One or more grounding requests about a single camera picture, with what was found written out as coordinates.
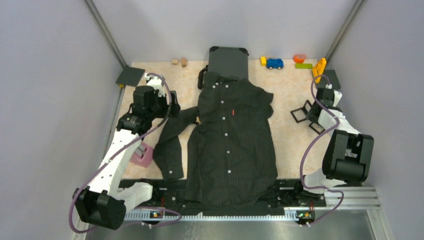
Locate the wooden block right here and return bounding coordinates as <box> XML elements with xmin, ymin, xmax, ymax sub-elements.
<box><xmin>180</xmin><ymin>57</ymin><xmax>188</xmax><ymax>68</ymax></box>

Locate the dark grey case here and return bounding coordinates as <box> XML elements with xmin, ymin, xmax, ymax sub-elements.
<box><xmin>197</xmin><ymin>46</ymin><xmax>249</xmax><ymax>90</ymax></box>

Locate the dark grey baseplate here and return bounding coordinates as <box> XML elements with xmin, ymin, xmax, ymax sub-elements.
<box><xmin>115</xmin><ymin>66</ymin><xmax>146</xmax><ymax>87</ymax></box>
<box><xmin>323</xmin><ymin>69</ymin><xmax>341</xmax><ymax>90</ymax></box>

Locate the black frame brooch box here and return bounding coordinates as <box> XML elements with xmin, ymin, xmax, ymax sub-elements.
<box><xmin>290</xmin><ymin>100</ymin><xmax>312</xmax><ymax>123</ymax></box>

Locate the orange bowl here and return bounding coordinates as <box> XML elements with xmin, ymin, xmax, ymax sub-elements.
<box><xmin>292</xmin><ymin>54</ymin><xmax>307</xmax><ymax>64</ymax></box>

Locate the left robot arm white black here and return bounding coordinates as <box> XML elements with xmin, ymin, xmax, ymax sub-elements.
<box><xmin>68</xmin><ymin>72</ymin><xmax>180</xmax><ymax>234</ymax></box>

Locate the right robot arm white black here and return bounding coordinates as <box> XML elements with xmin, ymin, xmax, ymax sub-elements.
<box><xmin>293</xmin><ymin>84</ymin><xmax>374</xmax><ymax>206</ymax></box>

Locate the orange toy ladder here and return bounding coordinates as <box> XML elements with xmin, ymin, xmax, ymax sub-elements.
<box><xmin>312</xmin><ymin>58</ymin><xmax>327</xmax><ymax>84</ymax></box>

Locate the green flat brick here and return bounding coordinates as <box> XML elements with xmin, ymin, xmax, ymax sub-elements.
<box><xmin>294</xmin><ymin>63</ymin><xmax>314</xmax><ymax>70</ymax></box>

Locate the black pinstriped button shirt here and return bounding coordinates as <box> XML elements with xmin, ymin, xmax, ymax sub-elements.
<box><xmin>153</xmin><ymin>72</ymin><xmax>278</xmax><ymax>208</ymax></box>

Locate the pink stapler box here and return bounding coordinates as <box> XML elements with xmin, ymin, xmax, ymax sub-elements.
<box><xmin>130</xmin><ymin>142</ymin><xmax>154</xmax><ymax>168</ymax></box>

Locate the yellow toy brick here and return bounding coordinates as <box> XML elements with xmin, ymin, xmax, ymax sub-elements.
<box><xmin>260</xmin><ymin>56</ymin><xmax>267</xmax><ymax>67</ymax></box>

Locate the blue toy car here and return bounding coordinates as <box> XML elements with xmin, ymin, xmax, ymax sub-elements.
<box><xmin>266</xmin><ymin>58</ymin><xmax>284</xmax><ymax>70</ymax></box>

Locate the left dark grey baseplate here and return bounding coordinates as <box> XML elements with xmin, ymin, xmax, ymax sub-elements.
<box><xmin>115</xmin><ymin>66</ymin><xmax>146</xmax><ymax>87</ymax></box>

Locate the right dark grey baseplate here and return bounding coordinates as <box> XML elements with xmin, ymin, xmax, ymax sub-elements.
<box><xmin>323</xmin><ymin>69</ymin><xmax>341</xmax><ymax>90</ymax></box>

